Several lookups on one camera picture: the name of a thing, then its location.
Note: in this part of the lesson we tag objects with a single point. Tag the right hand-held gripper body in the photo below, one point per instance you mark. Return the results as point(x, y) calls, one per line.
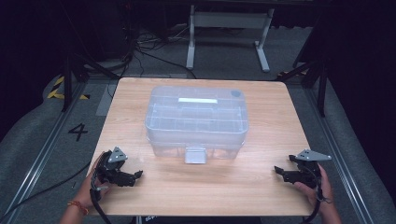
point(308, 175)

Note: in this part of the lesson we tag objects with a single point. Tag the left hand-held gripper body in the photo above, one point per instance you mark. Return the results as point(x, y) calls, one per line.
point(112, 172)

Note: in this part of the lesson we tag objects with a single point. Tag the clear plastic storage box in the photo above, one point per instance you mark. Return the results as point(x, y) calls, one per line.
point(196, 124)

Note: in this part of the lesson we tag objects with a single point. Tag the person's right hand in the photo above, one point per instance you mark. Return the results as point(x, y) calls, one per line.
point(323, 193)

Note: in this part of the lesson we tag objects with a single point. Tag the person's left hand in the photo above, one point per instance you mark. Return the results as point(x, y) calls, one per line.
point(87, 193)

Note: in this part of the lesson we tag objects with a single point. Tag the black tripod stand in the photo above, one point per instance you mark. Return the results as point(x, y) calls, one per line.
point(322, 87)
point(68, 81)

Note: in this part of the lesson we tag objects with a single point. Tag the grey metal stand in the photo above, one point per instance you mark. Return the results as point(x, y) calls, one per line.
point(229, 20)

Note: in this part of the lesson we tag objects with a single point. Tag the metal floor rail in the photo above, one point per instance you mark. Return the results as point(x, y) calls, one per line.
point(40, 155)
point(339, 155)

